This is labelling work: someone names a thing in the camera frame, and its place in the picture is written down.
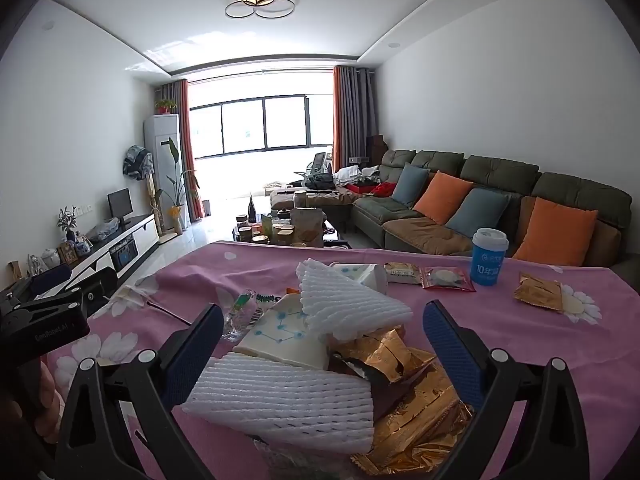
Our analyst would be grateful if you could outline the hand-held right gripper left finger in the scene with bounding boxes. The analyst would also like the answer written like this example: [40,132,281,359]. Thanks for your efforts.
[52,303,225,480]

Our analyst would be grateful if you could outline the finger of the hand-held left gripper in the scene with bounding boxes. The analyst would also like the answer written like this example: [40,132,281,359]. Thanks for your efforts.
[0,262,73,311]
[59,266,119,317]

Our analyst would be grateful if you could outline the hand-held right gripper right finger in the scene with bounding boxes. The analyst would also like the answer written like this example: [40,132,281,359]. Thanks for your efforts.
[423,300,592,480]

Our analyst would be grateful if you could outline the green white clear wrapper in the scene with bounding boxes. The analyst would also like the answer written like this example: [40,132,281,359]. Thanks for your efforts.
[222,287,281,341]

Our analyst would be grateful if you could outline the large gold foil wrapper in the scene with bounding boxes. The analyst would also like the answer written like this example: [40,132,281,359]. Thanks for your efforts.
[350,375,476,476]

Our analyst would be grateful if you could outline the dark brown wrapper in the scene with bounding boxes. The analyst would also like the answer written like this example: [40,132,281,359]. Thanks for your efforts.
[345,355,401,413]

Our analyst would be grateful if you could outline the large white foam net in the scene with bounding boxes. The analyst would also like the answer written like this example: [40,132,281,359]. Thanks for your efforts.
[182,352,376,453]

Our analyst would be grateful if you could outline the paper cup blue lines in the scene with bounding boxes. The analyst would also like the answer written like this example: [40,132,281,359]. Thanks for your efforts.
[232,292,331,371]

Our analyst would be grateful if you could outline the person's left hand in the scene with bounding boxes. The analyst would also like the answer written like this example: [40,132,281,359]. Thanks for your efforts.
[30,360,66,431]

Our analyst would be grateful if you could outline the small plant blue vase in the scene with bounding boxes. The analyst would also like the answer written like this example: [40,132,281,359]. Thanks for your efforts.
[56,206,78,243]

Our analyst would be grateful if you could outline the plastic bag on cabinet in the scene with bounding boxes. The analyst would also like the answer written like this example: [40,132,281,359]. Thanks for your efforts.
[86,217,121,241]

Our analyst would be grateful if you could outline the white black tv cabinet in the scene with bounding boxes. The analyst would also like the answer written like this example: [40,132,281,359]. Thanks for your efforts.
[30,212,161,301]

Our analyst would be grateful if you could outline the red clear snack packet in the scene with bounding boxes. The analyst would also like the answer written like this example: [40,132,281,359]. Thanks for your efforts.
[419,266,476,292]

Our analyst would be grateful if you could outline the black monitor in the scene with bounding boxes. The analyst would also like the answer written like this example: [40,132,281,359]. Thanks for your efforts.
[107,188,134,226]

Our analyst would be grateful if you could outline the beige snack packet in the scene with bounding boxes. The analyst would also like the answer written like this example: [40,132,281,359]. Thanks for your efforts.
[384,262,423,286]

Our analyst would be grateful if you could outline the blue white lidded cup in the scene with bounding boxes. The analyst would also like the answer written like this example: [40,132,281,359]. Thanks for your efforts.
[470,227,510,287]

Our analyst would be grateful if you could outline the small gold foil wrapper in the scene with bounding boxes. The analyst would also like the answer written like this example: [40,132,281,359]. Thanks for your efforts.
[513,272,563,313]

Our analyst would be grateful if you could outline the fan with blue cover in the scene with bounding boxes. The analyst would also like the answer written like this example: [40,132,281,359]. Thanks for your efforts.
[122,145,161,236]

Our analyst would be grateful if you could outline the tall green leafy plant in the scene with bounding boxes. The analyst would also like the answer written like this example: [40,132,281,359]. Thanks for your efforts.
[154,137,201,221]

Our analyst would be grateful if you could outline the cluster of lidded jars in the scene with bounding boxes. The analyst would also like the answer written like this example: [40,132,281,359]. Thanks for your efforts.
[235,190,311,247]

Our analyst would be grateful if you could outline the large blue pillow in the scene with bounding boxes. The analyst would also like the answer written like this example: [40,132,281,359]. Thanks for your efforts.
[445,187,512,240]

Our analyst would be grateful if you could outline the pink floral blanket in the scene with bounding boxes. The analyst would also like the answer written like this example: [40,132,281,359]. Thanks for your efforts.
[47,241,640,480]

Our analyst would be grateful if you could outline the orange pillow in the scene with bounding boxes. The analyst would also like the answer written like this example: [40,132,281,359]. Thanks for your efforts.
[413,170,474,226]
[513,196,599,267]

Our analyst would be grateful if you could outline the white standing air conditioner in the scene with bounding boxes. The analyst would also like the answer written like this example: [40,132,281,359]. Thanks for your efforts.
[144,114,191,231]

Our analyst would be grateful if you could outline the orange grey curtain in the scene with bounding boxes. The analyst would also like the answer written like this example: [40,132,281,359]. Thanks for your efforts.
[160,79,206,221]
[332,65,381,171]

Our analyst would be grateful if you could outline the black glass coffee table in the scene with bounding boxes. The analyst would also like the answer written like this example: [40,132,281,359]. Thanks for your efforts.
[232,205,351,248]

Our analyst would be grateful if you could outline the small blue pillow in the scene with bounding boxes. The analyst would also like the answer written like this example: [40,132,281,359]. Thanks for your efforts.
[391,162,431,209]

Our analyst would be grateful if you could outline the brown paper bag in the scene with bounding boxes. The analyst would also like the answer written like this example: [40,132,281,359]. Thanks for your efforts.
[291,206,328,247]

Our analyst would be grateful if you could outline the brown ottoman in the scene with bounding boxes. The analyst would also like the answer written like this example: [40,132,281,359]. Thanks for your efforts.
[270,187,361,221]

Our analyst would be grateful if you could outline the pile of white clothes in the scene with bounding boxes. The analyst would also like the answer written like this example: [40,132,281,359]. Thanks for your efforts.
[335,166,381,186]

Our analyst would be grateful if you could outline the green sofa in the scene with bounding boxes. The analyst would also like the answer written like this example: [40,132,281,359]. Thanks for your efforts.
[350,149,633,268]

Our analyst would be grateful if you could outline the dark brown boxes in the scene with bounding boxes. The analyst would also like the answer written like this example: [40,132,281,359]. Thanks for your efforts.
[366,135,388,166]

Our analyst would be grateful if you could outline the large window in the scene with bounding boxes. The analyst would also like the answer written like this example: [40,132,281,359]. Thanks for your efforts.
[187,94,315,161]

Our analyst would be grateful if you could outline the grey white machine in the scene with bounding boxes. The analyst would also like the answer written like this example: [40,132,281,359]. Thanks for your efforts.
[305,152,333,191]

